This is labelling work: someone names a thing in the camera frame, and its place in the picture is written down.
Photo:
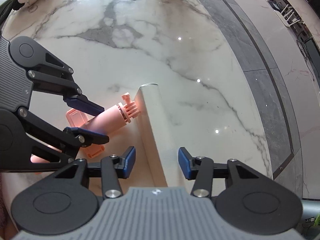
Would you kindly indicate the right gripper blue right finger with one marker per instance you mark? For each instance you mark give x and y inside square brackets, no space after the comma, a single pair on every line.
[199,169]

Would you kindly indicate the white long glasses case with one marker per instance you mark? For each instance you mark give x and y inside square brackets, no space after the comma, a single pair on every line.
[147,134]

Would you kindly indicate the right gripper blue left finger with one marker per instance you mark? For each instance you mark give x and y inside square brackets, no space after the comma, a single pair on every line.
[114,168]

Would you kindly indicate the white wifi router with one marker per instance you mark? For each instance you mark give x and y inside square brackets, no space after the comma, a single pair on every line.
[287,16]

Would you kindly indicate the silver pedal trash bin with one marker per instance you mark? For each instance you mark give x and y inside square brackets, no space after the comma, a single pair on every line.
[308,226]

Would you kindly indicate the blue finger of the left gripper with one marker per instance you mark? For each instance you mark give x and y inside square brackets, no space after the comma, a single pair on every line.
[83,103]
[86,137]

